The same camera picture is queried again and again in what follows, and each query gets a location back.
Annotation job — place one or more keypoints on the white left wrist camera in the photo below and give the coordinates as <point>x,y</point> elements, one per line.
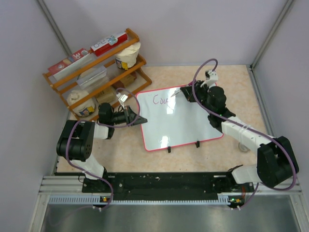
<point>122,98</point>

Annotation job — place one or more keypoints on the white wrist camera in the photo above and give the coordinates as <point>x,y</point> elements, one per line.
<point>211,78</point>
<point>122,98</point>

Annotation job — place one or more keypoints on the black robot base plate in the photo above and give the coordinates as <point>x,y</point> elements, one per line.
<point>166,186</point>

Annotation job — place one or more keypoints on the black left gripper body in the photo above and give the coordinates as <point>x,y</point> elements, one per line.
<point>118,118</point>

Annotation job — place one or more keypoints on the orange wooden shelf rack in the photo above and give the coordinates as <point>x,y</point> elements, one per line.
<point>81,102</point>

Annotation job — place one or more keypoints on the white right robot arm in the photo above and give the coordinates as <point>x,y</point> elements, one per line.
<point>275,157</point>

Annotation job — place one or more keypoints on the grey slotted cable duct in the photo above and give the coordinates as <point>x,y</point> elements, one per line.
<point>99,199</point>

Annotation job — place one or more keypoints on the pink-framed whiteboard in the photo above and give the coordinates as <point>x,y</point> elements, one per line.
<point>172,120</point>

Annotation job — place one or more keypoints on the dark brown small box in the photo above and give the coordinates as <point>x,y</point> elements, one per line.
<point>125,81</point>

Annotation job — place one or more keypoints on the red white foil box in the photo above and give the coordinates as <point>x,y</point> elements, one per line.
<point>107,43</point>

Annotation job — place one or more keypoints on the brown cardboard box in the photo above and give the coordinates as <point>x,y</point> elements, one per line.
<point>106,95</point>

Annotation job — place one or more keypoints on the white bag upper shelf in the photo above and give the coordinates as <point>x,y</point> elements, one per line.
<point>127,57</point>

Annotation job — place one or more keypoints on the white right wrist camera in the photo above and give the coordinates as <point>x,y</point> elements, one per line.
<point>211,78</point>

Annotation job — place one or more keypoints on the clear tape roll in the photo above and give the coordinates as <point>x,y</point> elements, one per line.
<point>243,148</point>

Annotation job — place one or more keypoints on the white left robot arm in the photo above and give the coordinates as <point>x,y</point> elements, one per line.
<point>76,141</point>

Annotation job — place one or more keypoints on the red grey wrap box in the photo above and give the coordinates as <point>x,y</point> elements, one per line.
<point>71,64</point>

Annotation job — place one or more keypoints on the magenta-capped whiteboard marker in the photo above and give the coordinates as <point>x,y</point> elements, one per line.
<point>176,93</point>

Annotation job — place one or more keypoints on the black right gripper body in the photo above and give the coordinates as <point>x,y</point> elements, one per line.
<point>202,94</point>

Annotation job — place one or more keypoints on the silver foil box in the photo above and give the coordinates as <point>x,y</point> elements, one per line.
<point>90,76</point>

